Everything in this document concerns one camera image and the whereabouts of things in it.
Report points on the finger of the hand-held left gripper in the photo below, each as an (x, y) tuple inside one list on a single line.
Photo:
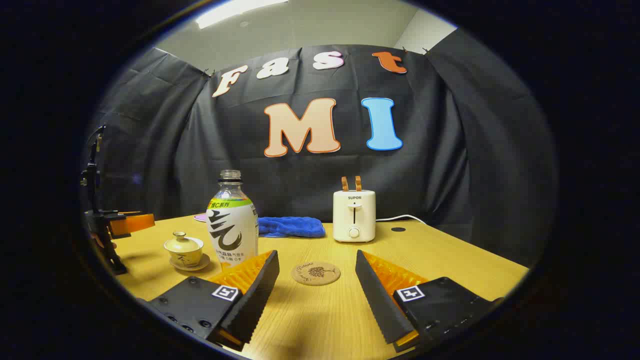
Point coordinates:
[(132, 223)]

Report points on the cream ceramic saucer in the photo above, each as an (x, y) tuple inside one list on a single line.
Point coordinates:
[(200, 265)]

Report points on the clear water bottle white label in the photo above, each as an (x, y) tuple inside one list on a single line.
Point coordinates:
[(232, 225)]

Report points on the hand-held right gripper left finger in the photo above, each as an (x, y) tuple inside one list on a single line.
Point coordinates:
[(257, 305)]

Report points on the cream ceramic teacup lid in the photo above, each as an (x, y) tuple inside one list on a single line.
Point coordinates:
[(181, 244)]

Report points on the bread slice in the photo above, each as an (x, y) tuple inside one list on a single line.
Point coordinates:
[(358, 183), (345, 183)]

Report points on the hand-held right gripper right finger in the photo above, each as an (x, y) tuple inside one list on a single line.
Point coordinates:
[(377, 305)]

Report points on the black backdrop cloth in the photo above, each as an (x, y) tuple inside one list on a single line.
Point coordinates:
[(450, 175)]

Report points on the cream ceramic teacup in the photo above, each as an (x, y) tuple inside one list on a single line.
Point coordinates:
[(184, 256)]

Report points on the blue towel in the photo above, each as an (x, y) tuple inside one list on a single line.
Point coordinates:
[(290, 227)]

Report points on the white toaster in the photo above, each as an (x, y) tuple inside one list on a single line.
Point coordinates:
[(354, 217)]

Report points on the pink letter cutout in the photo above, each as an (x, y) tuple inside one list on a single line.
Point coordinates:
[(201, 218)]

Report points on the round cork coaster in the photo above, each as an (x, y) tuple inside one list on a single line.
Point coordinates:
[(316, 273)]

